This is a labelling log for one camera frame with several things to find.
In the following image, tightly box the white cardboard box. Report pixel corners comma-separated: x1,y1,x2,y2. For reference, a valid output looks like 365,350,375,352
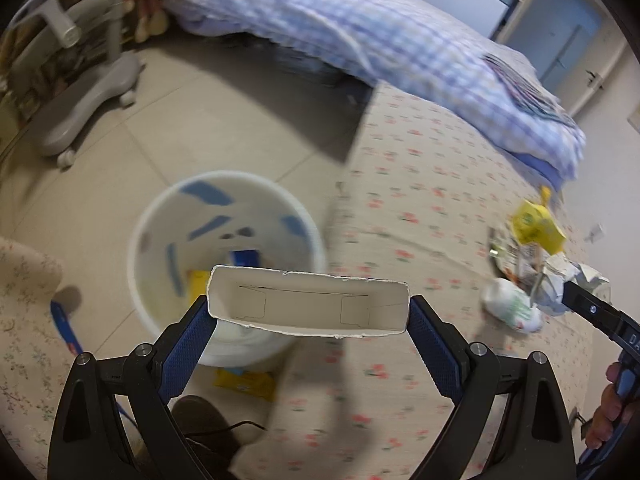
206,266,410,339

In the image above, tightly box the white paper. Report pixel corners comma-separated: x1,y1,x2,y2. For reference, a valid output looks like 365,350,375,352
530,252,611,316

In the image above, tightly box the wall socket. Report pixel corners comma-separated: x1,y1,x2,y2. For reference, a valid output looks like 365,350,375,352
585,223,605,244

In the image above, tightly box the person right hand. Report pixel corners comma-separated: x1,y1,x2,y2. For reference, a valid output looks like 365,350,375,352
585,362,639,450

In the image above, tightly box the blue door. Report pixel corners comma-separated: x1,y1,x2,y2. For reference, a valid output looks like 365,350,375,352
506,0,604,92

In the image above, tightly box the cherry print bed sheet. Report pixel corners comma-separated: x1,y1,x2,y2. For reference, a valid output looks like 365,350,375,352
232,82,592,479

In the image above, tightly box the yellow snack wrapper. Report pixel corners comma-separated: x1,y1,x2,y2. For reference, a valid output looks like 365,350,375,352
511,185,566,255

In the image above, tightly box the blue strap on floor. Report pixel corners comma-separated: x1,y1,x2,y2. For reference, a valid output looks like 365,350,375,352
49,300,86,357

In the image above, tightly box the flat printed wrapper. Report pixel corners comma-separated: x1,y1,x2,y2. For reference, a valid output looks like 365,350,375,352
488,226,544,288

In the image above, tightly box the blue checkered quilt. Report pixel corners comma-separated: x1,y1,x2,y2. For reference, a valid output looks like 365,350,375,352
162,0,586,188

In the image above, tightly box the white round trash bin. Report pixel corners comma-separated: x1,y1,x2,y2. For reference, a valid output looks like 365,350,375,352
127,170,328,336

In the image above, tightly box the grey rolling chair base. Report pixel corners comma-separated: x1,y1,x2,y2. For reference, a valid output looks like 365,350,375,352
8,0,143,169

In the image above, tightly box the striped folded cloth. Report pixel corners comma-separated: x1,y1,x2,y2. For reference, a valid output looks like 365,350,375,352
483,54,576,128

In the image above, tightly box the white AD milk bottle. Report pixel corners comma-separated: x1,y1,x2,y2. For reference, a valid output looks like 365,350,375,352
480,278,542,334

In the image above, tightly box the yellow box on floor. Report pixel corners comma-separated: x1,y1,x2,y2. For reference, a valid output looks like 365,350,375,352
214,368,276,402

